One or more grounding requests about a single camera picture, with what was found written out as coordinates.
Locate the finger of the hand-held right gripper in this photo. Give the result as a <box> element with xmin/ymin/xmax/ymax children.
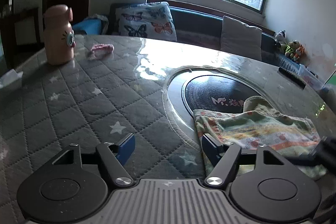
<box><xmin>287</xmin><ymin>154</ymin><xmax>319</xmax><ymax>167</ymax></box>

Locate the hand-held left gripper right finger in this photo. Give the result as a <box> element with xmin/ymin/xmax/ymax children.
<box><xmin>202</xmin><ymin>134</ymin><xmax>286</xmax><ymax>186</ymax></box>

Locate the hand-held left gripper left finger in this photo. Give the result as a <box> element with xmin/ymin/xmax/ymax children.
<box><xmin>52</xmin><ymin>133</ymin><xmax>136</xmax><ymax>186</ymax></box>

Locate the green patterned button shirt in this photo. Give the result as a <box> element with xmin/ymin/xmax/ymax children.
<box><xmin>193</xmin><ymin>95</ymin><xmax>328</xmax><ymax>180</ymax></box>

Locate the round black inset hob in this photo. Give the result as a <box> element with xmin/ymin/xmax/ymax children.
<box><xmin>163</xmin><ymin>65</ymin><xmax>279</xmax><ymax>151</ymax></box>

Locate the clear plastic storage box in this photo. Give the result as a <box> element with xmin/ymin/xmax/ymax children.
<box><xmin>298</xmin><ymin>64</ymin><xmax>326</xmax><ymax>90</ymax></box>

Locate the black remote control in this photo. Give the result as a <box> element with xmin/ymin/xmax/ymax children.
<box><xmin>278</xmin><ymin>67</ymin><xmax>306</xmax><ymax>89</ymax></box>

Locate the orange tiger plush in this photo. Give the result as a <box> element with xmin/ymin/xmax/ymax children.
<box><xmin>293</xmin><ymin>45</ymin><xmax>306</xmax><ymax>62</ymax></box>

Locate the plain grey pillow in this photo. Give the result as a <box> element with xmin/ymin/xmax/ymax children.
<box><xmin>220</xmin><ymin>15</ymin><xmax>263</xmax><ymax>61</ymax></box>

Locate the black and white cow plush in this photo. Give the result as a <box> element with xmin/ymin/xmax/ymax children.
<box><xmin>274</xmin><ymin>30</ymin><xmax>288</xmax><ymax>52</ymax></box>

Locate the butterfly print pillow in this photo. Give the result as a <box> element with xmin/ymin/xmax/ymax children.
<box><xmin>115</xmin><ymin>2</ymin><xmax>177</xmax><ymax>42</ymax></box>

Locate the pink cartoon water bottle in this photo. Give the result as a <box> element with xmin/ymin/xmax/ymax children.
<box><xmin>43</xmin><ymin>4</ymin><xmax>76</xmax><ymax>65</ymax></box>

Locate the blue sofa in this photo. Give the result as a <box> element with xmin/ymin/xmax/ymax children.
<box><xmin>109</xmin><ymin>0</ymin><xmax>302</xmax><ymax>69</ymax></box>

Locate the dark wooden cabinet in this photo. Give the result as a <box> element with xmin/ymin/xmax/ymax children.
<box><xmin>0</xmin><ymin>7</ymin><xmax>40</xmax><ymax>46</ymax></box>

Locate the small pink hair tie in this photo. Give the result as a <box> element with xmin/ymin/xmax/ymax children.
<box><xmin>88</xmin><ymin>43</ymin><xmax>115</xmax><ymax>60</ymax></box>

